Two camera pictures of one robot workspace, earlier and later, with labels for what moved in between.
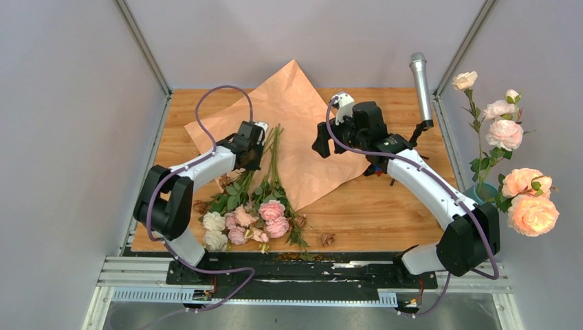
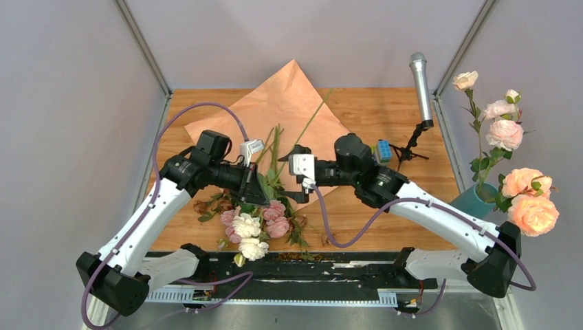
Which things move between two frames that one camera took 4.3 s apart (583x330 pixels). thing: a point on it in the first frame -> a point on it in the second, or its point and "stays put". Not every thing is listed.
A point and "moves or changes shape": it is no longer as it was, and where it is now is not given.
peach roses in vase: x=526 y=193 stays put
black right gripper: x=321 y=144 -> x=300 y=196
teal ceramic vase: x=481 y=192 stays put
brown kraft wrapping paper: x=292 y=111 stays put
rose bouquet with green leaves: x=251 y=207 moves or changes shape
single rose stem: x=465 y=82 stays put
